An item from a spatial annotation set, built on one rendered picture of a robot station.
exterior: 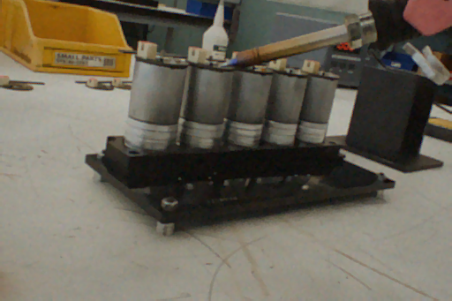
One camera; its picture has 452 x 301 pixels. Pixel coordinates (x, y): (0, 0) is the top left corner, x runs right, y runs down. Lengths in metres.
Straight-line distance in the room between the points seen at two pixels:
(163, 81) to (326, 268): 0.10
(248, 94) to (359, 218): 0.08
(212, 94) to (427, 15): 0.10
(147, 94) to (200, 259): 0.08
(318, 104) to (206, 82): 0.09
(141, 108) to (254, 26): 6.14
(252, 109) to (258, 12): 6.09
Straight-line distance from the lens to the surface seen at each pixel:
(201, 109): 0.25
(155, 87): 0.23
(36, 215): 0.22
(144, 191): 0.22
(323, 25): 0.78
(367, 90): 0.41
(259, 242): 0.22
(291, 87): 0.28
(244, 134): 0.27
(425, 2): 0.24
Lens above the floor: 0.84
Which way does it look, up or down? 13 degrees down
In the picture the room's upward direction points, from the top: 10 degrees clockwise
